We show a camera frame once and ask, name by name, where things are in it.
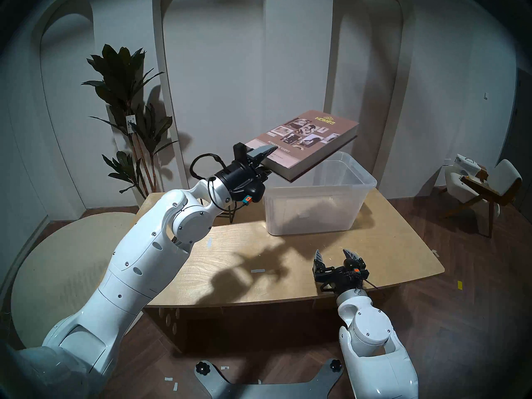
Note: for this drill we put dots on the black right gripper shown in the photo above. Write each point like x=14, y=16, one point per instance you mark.
x=343, y=276

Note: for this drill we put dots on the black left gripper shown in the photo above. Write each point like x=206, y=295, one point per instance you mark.
x=243, y=182

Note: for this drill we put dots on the brown Homes book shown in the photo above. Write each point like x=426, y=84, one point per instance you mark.
x=307, y=136

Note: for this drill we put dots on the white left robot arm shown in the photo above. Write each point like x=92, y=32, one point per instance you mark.
x=141, y=257

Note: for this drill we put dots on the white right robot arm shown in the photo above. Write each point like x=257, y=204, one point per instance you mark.
x=370, y=327

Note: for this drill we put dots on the clear plastic storage box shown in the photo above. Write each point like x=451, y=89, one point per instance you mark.
x=316, y=221

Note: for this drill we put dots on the light wooden table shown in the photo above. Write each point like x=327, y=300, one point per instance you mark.
x=374, y=244

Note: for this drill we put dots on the black base knob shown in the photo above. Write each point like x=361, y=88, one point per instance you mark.
x=202, y=367
x=335, y=365

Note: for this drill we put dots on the white plant tag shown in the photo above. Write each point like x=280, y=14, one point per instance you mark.
x=131, y=123

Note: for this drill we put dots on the white bag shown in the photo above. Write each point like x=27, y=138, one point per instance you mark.
x=464, y=164

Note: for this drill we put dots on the tall dark green plant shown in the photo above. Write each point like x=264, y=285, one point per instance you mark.
x=120, y=70

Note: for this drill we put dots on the white wooden armchair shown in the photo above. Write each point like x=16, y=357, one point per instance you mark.
x=505, y=173

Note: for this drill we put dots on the round beige rug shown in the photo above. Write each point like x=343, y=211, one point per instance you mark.
x=54, y=269

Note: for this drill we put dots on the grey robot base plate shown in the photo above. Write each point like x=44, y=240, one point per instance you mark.
x=249, y=392

